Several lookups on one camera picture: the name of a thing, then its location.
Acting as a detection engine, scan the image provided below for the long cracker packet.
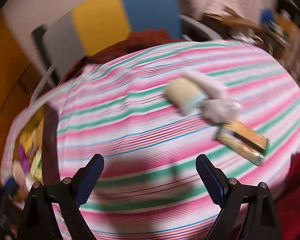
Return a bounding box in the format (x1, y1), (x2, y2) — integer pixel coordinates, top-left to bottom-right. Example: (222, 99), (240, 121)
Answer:
(216, 121), (269, 166)

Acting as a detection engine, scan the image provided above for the clear plastic bag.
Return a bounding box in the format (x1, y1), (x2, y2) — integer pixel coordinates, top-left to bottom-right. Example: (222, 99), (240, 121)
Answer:
(202, 98), (242, 124)

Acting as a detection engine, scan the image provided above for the green white small carton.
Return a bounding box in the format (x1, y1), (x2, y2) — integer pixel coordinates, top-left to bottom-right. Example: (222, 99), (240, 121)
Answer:
(30, 148), (43, 183)

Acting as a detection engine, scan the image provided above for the purple snack packet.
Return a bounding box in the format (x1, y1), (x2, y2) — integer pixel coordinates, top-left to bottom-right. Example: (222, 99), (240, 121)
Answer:
(18, 145), (31, 174)

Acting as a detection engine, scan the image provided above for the yellow knit sock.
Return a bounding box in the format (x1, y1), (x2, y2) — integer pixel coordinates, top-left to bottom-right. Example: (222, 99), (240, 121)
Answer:
(19, 117), (44, 157)

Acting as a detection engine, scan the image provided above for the gold metal tin box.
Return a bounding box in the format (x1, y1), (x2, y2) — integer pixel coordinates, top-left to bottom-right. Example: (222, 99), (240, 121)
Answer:
(12, 104), (60, 200)

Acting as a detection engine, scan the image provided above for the operator red clothing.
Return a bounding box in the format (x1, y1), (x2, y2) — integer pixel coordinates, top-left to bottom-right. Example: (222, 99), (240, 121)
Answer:
(232, 149), (300, 240)

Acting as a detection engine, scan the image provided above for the striped pink green bedsheet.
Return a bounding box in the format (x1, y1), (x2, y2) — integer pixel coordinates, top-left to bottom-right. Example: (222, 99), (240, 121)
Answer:
(0, 39), (300, 240)

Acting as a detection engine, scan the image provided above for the grey yellow blue chair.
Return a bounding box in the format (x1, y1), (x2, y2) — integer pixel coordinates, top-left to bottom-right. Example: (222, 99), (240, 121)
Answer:
(31, 0), (221, 101)

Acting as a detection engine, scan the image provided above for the rust brown cloth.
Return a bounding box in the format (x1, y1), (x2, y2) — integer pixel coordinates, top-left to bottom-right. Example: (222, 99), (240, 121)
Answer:
(59, 29), (186, 85)

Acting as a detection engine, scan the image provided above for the wooden desk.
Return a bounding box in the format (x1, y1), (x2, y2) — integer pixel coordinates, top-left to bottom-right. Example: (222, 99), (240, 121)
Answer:
(200, 7), (266, 46)

